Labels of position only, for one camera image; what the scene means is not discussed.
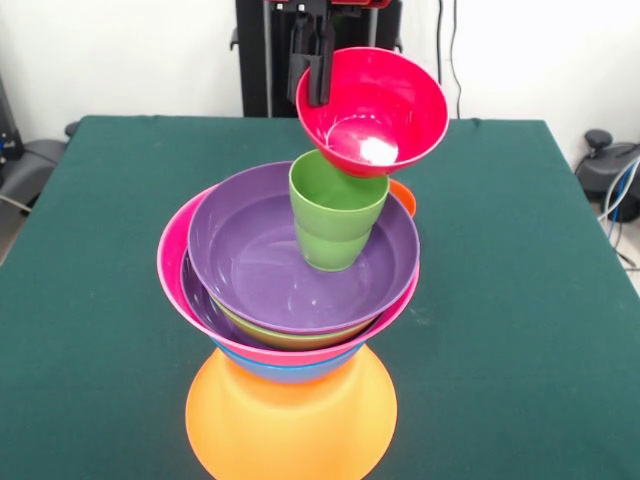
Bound blue plastic bowl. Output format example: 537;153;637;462
212;337;371;385

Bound floor cable bundle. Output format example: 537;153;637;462
597;159;640;271

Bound purple plastic bowl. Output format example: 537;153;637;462
187;160;420;335
180;249;266;350

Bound dark green tablecloth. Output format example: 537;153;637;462
0;115;640;480

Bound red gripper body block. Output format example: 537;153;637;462
263;0;392;11

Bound small orange-red plastic bowl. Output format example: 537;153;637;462
389;178;418;219

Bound black hanging cable with plug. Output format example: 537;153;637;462
429;0;464;120

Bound black pedestal column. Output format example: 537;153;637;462
230;0;404;119

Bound green plastic bowl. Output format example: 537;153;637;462
209;294;387;351

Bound large orange plastic bowl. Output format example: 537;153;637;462
184;344;400;480

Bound green plastic cup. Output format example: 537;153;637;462
288;149;391;273

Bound large pink plastic bowl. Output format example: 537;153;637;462
156;184;421;367

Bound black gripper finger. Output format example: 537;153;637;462
306;8;337;109
286;8;321;102

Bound small red-pink plastic bowl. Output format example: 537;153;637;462
295;46;450;180

